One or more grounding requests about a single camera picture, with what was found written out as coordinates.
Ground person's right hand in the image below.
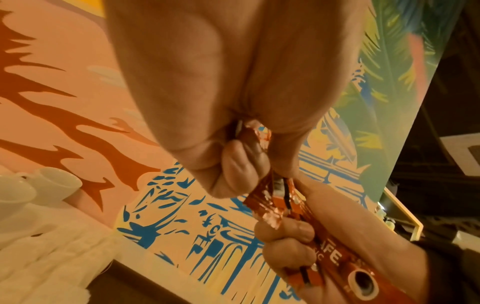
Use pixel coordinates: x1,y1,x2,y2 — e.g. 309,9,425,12
252,174,430,304

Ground person's left hand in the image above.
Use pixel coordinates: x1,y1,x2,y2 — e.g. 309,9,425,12
101,0,370,200

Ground Nescafe sachets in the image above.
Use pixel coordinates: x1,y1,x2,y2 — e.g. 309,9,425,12
234,118,418,304

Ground dark brown tray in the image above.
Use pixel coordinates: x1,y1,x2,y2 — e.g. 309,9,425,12
84,260,192,304

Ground row of tea bags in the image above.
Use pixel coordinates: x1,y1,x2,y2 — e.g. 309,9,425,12
0,218,123,304

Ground black marker wristband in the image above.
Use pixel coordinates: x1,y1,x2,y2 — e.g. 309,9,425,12
410,236,480,304

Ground small white cup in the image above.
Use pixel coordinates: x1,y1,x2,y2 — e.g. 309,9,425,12
25,166,84,204
0,173,40,225

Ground wooden shelf frame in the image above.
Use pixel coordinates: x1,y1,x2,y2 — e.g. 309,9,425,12
380,186,427,242

